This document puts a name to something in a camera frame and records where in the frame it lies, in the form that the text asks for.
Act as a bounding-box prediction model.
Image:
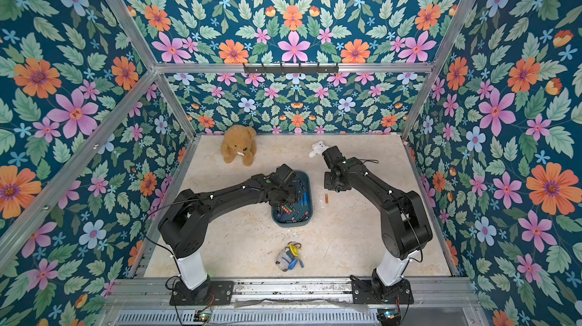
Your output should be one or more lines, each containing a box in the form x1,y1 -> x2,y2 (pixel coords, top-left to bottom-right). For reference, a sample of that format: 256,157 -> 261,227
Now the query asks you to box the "teal plastic storage box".
271,171 -> 313,227

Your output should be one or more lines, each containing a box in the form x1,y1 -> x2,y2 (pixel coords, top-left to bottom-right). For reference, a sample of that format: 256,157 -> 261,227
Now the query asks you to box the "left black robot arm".
158,165 -> 309,291

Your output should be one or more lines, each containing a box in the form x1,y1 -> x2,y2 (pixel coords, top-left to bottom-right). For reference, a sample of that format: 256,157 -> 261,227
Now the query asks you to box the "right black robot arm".
322,146 -> 433,291

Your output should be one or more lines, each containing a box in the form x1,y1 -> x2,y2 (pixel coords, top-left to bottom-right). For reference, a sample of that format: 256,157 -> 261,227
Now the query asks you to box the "small white plush bunny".
309,140 -> 329,158

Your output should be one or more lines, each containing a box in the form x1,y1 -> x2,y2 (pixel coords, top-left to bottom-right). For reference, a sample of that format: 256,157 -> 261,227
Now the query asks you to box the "brown teddy bear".
221,125 -> 257,167

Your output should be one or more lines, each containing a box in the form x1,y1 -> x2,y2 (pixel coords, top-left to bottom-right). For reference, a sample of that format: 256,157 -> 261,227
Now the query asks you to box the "grey plush toy keychain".
275,242 -> 304,272

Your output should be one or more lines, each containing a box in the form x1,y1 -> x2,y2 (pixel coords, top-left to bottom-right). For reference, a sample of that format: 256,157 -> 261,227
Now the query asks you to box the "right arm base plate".
350,275 -> 414,305

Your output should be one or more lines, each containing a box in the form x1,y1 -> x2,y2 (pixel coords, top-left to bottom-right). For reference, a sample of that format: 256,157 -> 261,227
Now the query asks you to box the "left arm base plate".
169,278 -> 234,306

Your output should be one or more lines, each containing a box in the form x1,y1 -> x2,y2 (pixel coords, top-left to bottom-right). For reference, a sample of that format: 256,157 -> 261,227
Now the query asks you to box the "black wall hook rail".
242,63 -> 340,75

